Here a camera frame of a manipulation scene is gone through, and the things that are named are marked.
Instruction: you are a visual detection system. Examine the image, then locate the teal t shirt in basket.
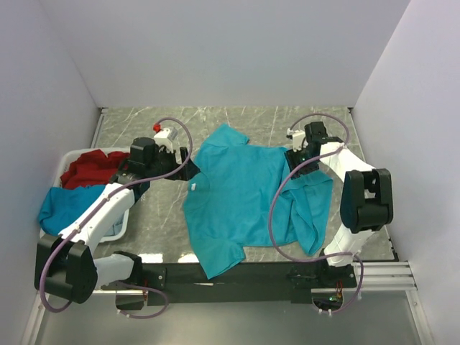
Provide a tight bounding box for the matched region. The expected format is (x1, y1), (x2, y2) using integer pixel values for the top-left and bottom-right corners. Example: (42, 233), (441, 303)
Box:
(37, 185), (105, 235)

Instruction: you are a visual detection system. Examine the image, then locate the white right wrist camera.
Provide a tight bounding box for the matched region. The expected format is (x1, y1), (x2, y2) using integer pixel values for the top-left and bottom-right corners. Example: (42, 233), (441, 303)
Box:
(287, 128), (307, 152)

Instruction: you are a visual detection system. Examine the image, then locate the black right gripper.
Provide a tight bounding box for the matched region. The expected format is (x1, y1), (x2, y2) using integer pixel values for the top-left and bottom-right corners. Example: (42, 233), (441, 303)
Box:
(285, 144), (320, 180)

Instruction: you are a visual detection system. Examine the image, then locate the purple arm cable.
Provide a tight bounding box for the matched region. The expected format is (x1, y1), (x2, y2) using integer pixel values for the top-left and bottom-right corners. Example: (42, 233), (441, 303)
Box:
(268, 112), (364, 314)
(39, 117), (194, 320)

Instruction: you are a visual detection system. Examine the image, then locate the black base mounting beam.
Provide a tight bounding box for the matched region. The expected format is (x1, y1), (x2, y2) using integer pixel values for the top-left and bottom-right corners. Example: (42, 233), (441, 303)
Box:
(100, 261), (359, 311)

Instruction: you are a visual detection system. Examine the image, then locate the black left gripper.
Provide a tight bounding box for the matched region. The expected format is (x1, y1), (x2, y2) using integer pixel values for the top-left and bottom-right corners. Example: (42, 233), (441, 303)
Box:
(147, 144), (200, 181)

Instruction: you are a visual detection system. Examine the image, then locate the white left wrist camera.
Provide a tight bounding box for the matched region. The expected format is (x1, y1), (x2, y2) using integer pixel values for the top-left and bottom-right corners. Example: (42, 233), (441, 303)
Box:
(153, 124), (178, 152)

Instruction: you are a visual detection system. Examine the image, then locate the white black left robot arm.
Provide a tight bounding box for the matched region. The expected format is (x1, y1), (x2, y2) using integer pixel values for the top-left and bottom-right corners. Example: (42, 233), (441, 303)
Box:
(34, 137), (200, 304)

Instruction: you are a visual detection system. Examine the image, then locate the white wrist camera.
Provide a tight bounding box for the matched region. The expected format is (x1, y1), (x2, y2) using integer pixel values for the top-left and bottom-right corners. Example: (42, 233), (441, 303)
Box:
(153, 124), (178, 152)
(287, 128), (307, 152)

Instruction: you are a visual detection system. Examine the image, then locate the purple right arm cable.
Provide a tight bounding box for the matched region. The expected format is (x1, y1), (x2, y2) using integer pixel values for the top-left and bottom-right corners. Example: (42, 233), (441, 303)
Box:
(268, 112), (364, 314)

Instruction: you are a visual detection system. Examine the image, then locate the red t shirt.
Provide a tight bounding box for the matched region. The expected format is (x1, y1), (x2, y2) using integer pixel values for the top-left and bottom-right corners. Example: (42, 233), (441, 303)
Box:
(60, 149), (129, 190)

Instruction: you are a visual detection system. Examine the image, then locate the light blue garment in basket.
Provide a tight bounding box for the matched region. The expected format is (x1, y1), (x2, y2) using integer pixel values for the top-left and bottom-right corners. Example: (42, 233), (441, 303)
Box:
(103, 211), (129, 242)

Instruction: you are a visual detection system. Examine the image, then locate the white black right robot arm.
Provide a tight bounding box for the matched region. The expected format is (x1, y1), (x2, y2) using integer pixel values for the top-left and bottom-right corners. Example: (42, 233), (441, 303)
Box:
(285, 121), (393, 287)

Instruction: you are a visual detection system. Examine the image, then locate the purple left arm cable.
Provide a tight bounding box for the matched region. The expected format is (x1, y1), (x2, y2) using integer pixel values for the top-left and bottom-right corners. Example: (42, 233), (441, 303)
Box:
(39, 117), (194, 320)

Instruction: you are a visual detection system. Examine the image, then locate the white plastic laundry basket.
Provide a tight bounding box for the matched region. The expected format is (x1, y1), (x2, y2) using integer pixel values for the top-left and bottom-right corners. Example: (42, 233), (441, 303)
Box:
(37, 147), (129, 236)

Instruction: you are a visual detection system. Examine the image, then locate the teal t shirt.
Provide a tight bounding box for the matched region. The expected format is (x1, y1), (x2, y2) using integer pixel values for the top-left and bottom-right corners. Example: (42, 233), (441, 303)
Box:
(183, 124), (333, 279)
(37, 185), (105, 235)

